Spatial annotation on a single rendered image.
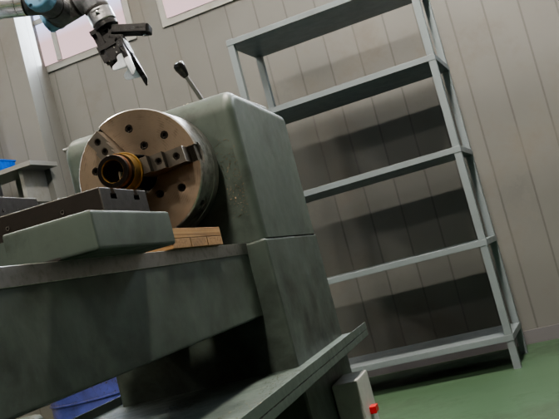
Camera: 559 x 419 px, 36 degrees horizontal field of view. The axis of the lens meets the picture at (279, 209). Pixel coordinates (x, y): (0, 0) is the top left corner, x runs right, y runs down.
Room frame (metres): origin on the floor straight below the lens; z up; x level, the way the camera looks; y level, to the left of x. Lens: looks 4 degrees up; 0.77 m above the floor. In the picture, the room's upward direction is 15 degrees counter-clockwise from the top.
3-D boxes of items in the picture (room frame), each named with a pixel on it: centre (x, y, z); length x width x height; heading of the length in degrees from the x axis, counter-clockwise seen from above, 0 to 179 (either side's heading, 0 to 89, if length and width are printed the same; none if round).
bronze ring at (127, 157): (1.90, 0.32, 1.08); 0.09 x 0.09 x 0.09; 76
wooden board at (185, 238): (1.79, 0.35, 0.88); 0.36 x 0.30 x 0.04; 76
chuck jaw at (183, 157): (1.95, 0.22, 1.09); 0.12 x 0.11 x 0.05; 76
